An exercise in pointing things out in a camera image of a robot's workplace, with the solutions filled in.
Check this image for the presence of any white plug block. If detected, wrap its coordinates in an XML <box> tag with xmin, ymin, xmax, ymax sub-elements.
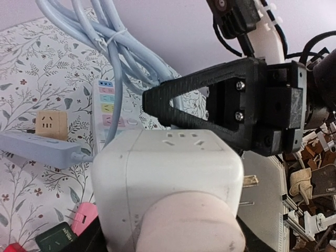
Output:
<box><xmin>91</xmin><ymin>130</ymin><xmax>246</xmax><ymax>251</ymax></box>

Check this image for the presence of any dark green cube socket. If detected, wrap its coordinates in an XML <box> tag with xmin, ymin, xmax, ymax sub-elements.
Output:
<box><xmin>35</xmin><ymin>222</ymin><xmax>77</xmax><ymax>252</ymax></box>

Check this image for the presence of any floral table cloth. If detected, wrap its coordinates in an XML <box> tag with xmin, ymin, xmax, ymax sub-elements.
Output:
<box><xmin>0</xmin><ymin>7</ymin><xmax>211</xmax><ymax>252</ymax></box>

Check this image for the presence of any white colourful power strip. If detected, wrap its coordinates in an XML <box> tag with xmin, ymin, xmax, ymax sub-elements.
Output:
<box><xmin>92</xmin><ymin>79</ymin><xmax>143</xmax><ymax>154</ymax></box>

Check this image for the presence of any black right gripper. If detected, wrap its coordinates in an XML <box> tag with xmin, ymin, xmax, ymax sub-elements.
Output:
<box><xmin>142</xmin><ymin>58</ymin><xmax>307</xmax><ymax>156</ymax></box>

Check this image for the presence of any pink plug adapter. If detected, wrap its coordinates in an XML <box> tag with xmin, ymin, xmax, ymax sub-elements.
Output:
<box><xmin>68</xmin><ymin>202</ymin><xmax>98</xmax><ymax>236</ymax></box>

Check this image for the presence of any light blue cable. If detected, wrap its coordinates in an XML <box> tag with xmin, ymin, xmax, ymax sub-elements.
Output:
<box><xmin>35</xmin><ymin>0</ymin><xmax>184</xmax><ymax>148</ymax></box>

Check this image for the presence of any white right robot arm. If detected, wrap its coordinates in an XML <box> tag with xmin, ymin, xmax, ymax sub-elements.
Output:
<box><xmin>142</xmin><ymin>1</ymin><xmax>335</xmax><ymax>156</ymax></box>

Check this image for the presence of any yellow cube socket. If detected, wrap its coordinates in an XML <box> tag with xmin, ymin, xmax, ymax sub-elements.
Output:
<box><xmin>26</xmin><ymin>110</ymin><xmax>68</xmax><ymax>141</ymax></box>

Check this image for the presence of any blue power strip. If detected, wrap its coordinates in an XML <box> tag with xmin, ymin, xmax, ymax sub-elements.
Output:
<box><xmin>1</xmin><ymin>132</ymin><xmax>93</xmax><ymax>170</ymax></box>

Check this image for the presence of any red cube socket adapter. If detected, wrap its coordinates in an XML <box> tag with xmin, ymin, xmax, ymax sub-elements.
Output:
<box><xmin>4</xmin><ymin>243</ymin><xmax>27</xmax><ymax>252</ymax></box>

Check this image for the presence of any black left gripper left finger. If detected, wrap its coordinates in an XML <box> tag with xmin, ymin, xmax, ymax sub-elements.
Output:
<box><xmin>61</xmin><ymin>217</ymin><xmax>108</xmax><ymax>252</ymax></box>

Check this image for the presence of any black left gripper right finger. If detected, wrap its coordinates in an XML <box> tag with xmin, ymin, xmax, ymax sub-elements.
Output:
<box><xmin>236</xmin><ymin>216</ymin><xmax>275</xmax><ymax>252</ymax></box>

